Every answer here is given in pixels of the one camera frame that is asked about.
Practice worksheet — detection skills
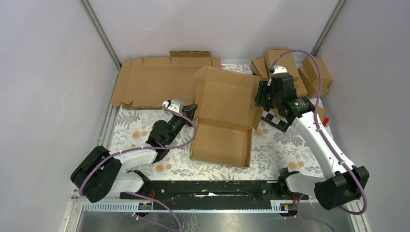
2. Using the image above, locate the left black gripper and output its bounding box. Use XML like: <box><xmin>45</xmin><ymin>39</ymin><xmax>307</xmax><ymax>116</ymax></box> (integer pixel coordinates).
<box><xmin>166</xmin><ymin>104</ymin><xmax>198</xmax><ymax>145</ymax></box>

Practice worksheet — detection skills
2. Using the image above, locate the cardboard box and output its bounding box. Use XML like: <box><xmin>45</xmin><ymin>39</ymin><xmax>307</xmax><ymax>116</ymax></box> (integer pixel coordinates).
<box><xmin>190</xmin><ymin>67</ymin><xmax>263</xmax><ymax>168</ymax></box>
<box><xmin>293</xmin><ymin>76</ymin><xmax>308</xmax><ymax>97</ymax></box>
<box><xmin>250</xmin><ymin>57</ymin><xmax>270</xmax><ymax>81</ymax></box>
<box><xmin>264</xmin><ymin>49</ymin><xmax>299</xmax><ymax>76</ymax></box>
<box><xmin>298</xmin><ymin>67</ymin><xmax>333</xmax><ymax>98</ymax></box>
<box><xmin>302</xmin><ymin>56</ymin><xmax>333</xmax><ymax>87</ymax></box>

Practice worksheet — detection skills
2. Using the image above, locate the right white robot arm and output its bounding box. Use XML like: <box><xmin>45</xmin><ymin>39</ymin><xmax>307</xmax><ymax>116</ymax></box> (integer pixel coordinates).
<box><xmin>255</xmin><ymin>65</ymin><xmax>369</xmax><ymax>210</ymax></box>

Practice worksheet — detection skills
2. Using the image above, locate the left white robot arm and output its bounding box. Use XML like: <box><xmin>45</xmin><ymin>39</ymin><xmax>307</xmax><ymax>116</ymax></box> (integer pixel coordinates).
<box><xmin>70</xmin><ymin>100</ymin><xmax>198</xmax><ymax>203</ymax></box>

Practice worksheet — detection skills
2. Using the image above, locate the leaning folded cardboard box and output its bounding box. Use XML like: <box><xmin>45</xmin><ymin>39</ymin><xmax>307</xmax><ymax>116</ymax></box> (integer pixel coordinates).
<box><xmin>250</xmin><ymin>57</ymin><xmax>270</xmax><ymax>81</ymax></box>

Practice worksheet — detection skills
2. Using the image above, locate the folded box on red box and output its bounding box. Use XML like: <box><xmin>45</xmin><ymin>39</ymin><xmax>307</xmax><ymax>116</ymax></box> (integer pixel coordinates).
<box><xmin>318</xmin><ymin>107</ymin><xmax>327</xmax><ymax>122</ymax></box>

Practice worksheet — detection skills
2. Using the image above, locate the black white checkerboard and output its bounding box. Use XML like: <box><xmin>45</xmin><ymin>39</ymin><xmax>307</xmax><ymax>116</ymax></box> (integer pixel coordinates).
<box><xmin>261</xmin><ymin>108</ymin><xmax>292</xmax><ymax>132</ymax></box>

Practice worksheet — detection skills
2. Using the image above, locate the stack of flat cardboard sheets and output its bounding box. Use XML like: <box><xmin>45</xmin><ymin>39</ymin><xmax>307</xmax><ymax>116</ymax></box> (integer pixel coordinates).
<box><xmin>111</xmin><ymin>51</ymin><xmax>221</xmax><ymax>109</ymax></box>

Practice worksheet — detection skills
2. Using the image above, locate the floral patterned table mat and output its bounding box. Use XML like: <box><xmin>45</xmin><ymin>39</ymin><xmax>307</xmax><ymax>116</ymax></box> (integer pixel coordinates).
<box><xmin>108</xmin><ymin>107</ymin><xmax>322</xmax><ymax>180</ymax></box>

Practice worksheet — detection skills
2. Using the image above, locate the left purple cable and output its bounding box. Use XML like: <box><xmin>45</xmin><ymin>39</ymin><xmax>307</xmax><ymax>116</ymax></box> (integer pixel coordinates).
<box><xmin>78</xmin><ymin>101</ymin><xmax>198</xmax><ymax>232</ymax></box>

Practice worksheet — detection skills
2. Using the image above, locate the purple cable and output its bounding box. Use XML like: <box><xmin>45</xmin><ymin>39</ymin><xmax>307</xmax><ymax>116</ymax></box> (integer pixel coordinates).
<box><xmin>78</xmin><ymin>101</ymin><xmax>198</xmax><ymax>232</ymax></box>
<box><xmin>269</xmin><ymin>49</ymin><xmax>369</xmax><ymax>232</ymax></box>

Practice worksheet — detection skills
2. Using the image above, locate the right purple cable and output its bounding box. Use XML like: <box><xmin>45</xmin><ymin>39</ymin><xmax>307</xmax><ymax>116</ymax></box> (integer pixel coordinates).
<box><xmin>269</xmin><ymin>49</ymin><xmax>369</xmax><ymax>232</ymax></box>

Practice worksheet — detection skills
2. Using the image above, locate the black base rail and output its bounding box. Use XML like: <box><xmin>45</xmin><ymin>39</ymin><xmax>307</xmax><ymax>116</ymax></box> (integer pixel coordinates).
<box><xmin>120</xmin><ymin>180</ymin><xmax>301</xmax><ymax>211</ymax></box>

